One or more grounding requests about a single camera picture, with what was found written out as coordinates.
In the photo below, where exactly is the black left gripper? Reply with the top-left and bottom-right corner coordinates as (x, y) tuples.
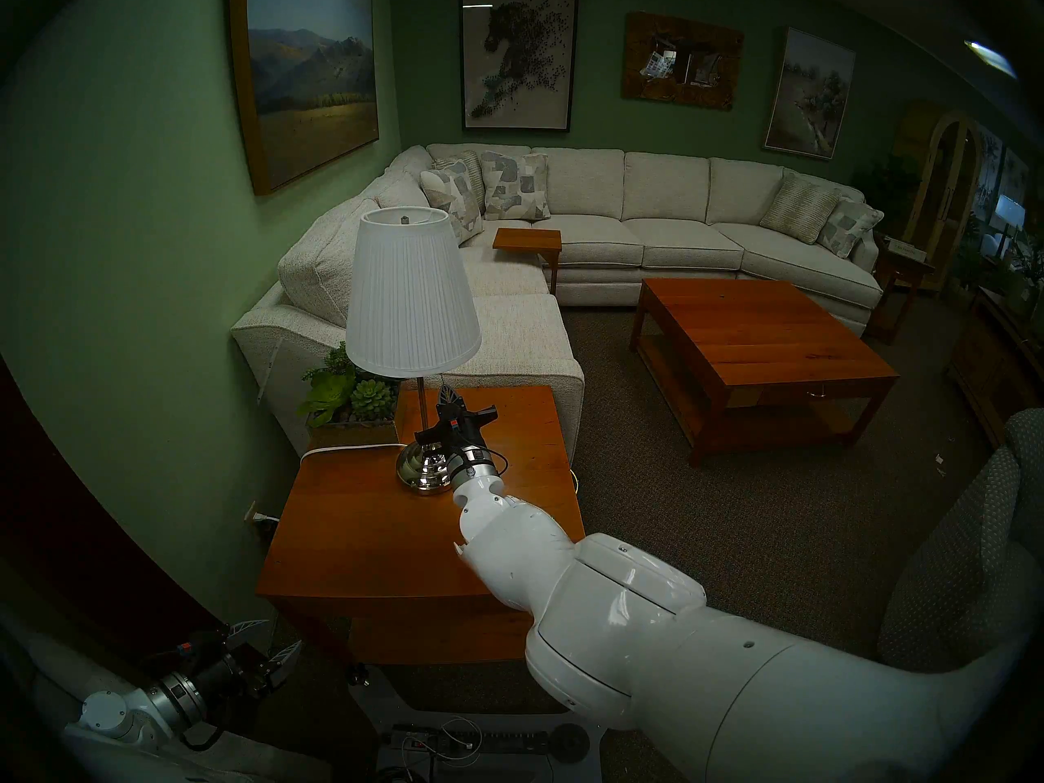
(150, 619), (303, 739)

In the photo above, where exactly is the framed mountain landscape painting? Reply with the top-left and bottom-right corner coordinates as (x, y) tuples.
(228, 0), (381, 197)

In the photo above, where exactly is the black power strip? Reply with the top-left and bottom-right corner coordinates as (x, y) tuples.
(390, 727), (508, 763)

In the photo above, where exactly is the black framed horse artwork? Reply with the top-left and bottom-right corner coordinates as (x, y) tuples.
(458, 0), (581, 133)

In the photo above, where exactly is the dark wooden console table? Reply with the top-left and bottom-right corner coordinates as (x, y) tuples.
(945, 287), (1044, 449)

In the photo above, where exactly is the patterned grey armchair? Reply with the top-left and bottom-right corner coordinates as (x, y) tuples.
(876, 407), (1044, 674)

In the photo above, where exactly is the small wooden sofa table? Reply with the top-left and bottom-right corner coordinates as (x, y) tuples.
(492, 227), (564, 296)

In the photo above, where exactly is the dark leafy floor plant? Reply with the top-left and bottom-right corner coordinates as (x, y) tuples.
(852, 153), (919, 232)

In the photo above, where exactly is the wall outlet with plug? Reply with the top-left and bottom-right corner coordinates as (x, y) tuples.
(242, 499), (283, 543)

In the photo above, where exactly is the rustic wood framed mirror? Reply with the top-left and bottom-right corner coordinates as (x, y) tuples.
(621, 10), (745, 112)

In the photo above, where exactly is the framed tree painting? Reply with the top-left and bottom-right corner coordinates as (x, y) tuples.
(762, 26), (858, 161)

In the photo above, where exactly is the large wooden coffee table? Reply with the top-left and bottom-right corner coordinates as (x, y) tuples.
(628, 277), (900, 467)

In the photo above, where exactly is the arched light wood cabinet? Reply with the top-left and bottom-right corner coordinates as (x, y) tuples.
(892, 104), (984, 294)

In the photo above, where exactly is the table lamp white pleated shade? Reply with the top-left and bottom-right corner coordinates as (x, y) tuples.
(345, 206), (483, 496)

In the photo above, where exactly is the grey patchwork throw pillow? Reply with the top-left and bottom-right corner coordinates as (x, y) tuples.
(816, 197), (885, 259)
(419, 159), (484, 246)
(479, 150), (552, 222)

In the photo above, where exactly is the striped beige throw pillow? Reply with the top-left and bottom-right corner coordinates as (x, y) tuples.
(759, 170), (842, 246)
(432, 151), (489, 213)

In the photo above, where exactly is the ceiling light fixture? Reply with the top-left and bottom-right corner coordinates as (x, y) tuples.
(963, 38), (1021, 82)

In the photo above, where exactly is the dark wooden side table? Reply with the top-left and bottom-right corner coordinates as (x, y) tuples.
(865, 234), (936, 344)

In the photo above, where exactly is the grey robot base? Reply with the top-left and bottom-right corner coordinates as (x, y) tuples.
(349, 666), (610, 783)

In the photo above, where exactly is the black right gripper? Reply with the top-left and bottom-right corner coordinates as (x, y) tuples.
(414, 385), (501, 494)

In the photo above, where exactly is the succulent planter box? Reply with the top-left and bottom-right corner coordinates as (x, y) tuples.
(295, 342), (401, 449)

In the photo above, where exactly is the cherry wood end table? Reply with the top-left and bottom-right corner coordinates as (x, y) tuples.
(255, 383), (587, 670)

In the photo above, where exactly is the cream sectional sofa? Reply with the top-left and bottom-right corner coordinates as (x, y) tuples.
(230, 142), (887, 462)

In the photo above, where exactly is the white lamp power cord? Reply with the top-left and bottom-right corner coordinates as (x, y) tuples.
(299, 441), (406, 466)

